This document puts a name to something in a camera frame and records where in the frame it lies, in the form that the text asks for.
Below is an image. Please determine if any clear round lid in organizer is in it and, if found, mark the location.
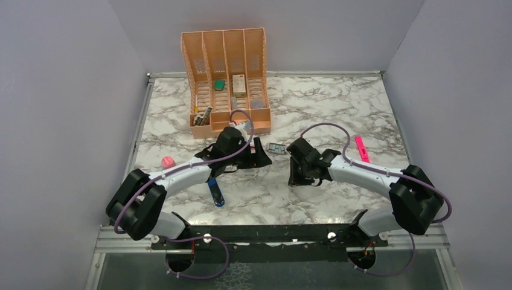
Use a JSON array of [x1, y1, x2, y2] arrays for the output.
[[250, 98, 265, 109]]

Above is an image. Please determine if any white green box in organizer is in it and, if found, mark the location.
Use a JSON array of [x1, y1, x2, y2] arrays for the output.
[[232, 74, 247, 98]]

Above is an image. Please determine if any purple cable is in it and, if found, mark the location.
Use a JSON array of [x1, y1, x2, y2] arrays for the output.
[[114, 109, 255, 280], [301, 122, 453, 278]]

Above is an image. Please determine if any pink highlighter marker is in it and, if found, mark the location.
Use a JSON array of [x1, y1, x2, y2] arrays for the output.
[[354, 136, 370, 163]]

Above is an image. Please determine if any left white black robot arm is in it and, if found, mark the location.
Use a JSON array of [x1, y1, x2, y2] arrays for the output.
[[106, 127, 272, 248]]

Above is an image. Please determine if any orange plastic desk organizer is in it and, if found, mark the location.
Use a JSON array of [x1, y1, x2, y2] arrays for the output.
[[181, 28, 272, 139]]

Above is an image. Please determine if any blue stapler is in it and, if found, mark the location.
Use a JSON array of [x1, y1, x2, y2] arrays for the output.
[[207, 178, 225, 207]]

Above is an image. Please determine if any pink round cap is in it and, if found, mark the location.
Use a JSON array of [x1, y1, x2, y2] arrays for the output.
[[161, 156, 176, 169]]

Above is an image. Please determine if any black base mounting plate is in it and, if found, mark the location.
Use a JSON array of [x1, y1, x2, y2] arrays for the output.
[[151, 224, 388, 263]]

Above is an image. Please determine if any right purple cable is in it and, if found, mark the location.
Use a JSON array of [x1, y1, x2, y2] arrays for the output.
[[301, 122, 453, 278]]

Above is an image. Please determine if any black white item in organizer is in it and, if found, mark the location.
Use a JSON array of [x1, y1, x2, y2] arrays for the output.
[[193, 106, 213, 126]]

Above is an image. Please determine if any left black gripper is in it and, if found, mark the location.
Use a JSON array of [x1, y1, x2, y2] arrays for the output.
[[225, 137, 272, 170]]

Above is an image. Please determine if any green object in organizer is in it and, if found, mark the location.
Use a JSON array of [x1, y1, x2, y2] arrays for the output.
[[213, 79, 226, 91]]

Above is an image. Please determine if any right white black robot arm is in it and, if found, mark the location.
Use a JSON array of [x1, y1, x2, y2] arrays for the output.
[[287, 137, 444, 246]]

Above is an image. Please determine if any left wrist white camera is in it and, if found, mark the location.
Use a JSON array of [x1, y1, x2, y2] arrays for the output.
[[229, 120, 252, 135]]

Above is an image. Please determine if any aluminium frame rail front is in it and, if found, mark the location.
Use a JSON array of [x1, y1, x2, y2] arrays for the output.
[[94, 224, 450, 254]]

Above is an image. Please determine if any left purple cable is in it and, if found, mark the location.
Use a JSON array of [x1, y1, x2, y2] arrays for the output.
[[114, 109, 255, 280]]

